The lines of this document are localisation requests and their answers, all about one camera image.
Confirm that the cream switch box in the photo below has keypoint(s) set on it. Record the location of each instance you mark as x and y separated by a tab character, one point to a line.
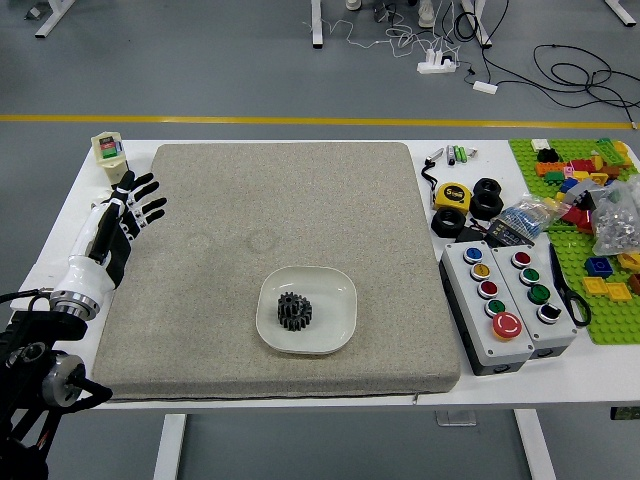
107	150

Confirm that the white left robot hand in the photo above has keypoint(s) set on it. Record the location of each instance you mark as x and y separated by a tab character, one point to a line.
87	275

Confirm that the white square plate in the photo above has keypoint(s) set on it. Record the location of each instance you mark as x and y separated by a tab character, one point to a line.
330	310

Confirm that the plastic bag of blue parts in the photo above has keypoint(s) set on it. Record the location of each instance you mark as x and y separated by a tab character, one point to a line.
525	217

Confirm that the yellow tape measure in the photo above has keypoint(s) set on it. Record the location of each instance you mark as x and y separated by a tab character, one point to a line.
452	195

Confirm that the grey four-button control box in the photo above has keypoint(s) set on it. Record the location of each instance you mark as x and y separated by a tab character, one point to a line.
555	327

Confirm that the white flat panel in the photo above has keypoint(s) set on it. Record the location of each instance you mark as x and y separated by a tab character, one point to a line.
40	277

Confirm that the black digital display module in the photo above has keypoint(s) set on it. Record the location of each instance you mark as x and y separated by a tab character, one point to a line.
510	233

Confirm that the grey-brown mat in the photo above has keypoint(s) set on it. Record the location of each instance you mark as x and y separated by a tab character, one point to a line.
300	200

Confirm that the plastic bag of metal nuts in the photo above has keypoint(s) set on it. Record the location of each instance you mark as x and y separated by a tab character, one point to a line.
615	225

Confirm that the white and black battery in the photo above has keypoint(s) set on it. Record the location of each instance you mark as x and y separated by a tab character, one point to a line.
450	154

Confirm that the brown building brick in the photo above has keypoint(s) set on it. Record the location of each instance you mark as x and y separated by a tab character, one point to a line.
635	283

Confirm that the black scissors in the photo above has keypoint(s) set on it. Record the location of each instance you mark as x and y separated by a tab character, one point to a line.
559	275

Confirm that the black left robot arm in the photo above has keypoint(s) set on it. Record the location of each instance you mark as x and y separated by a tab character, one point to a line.
30	330

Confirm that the orange building brick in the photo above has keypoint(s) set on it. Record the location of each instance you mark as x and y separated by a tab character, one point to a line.
547	168

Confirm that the pink building brick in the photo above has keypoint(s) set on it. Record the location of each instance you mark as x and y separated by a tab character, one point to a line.
568	171

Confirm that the black flat plastic piece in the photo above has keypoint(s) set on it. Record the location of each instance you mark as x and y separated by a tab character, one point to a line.
470	235

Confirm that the small blue building brick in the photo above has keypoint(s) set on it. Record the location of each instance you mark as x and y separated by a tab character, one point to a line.
567	186

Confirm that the green building baseplate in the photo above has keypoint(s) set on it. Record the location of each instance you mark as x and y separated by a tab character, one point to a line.
565	265

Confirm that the grey building brick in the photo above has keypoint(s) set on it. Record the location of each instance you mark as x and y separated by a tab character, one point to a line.
585	189

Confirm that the green battery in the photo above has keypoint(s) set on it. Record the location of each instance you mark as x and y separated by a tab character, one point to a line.
464	153
457	153

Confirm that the dark under-table controller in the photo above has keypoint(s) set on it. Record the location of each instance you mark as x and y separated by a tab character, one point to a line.
625	414

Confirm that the white power adapter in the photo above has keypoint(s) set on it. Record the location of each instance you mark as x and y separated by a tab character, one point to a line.
485	87

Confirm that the grey five-button control box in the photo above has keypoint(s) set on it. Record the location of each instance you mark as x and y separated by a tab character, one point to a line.
470	300

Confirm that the big black hex nut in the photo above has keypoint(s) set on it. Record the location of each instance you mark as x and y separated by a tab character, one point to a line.
487	186
440	225
477	205

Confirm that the black building brick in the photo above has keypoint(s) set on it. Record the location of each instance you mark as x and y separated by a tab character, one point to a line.
547	155

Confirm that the big black gear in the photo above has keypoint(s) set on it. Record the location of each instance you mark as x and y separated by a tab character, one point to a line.
300	320

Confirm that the white table leg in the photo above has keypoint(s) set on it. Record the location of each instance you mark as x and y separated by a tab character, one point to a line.
537	450
172	460

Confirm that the white power strip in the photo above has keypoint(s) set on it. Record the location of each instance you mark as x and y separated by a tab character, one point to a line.
435	65

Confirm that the long green building brick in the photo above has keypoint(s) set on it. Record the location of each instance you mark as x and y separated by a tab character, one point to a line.
610	150

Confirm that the grey under-table bracket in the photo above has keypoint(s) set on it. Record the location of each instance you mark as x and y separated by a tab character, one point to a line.
455	418

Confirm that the large red building brick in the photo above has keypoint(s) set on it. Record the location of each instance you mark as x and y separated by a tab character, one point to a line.
575	216

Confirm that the yellow flat tile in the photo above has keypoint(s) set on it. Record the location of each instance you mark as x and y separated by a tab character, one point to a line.
618	291
595	286

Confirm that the white building brick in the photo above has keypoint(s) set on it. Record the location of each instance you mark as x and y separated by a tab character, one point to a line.
540	145

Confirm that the small green building brick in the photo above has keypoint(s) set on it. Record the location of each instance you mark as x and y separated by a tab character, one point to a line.
552	177

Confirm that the yellow building brick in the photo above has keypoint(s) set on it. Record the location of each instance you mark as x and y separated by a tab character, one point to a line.
629	260
624	150

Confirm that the person's shoe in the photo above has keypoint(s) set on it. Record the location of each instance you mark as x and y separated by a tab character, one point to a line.
353	4
425	12

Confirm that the white desk leg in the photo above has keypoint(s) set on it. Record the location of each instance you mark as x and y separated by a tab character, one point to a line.
622	11
52	17
318	25
479	22

